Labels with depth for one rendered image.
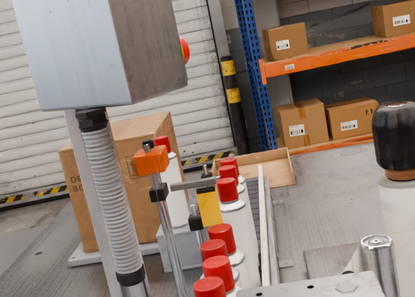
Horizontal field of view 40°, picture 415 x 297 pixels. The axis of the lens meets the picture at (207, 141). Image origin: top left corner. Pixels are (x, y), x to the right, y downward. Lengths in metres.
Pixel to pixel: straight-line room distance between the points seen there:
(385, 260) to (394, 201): 0.21
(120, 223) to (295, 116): 4.03
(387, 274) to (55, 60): 0.45
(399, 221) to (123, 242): 0.43
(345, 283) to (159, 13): 0.35
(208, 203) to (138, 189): 0.58
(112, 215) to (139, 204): 0.75
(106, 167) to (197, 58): 4.50
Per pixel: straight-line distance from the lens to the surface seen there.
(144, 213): 1.40
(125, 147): 1.36
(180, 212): 1.26
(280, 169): 1.86
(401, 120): 0.86
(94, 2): 0.61
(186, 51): 0.69
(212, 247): 0.71
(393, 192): 0.89
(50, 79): 0.69
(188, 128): 5.19
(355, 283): 0.46
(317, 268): 1.08
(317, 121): 4.67
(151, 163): 0.78
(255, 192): 1.53
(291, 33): 4.56
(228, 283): 0.67
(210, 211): 0.83
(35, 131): 5.35
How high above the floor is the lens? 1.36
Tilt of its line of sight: 12 degrees down
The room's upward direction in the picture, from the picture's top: 12 degrees counter-clockwise
